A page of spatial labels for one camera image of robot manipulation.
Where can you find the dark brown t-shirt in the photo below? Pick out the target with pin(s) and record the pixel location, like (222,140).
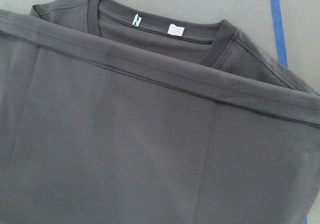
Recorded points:
(113,115)

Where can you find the blue tape grid lines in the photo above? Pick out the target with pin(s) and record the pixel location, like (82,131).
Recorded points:
(279,32)

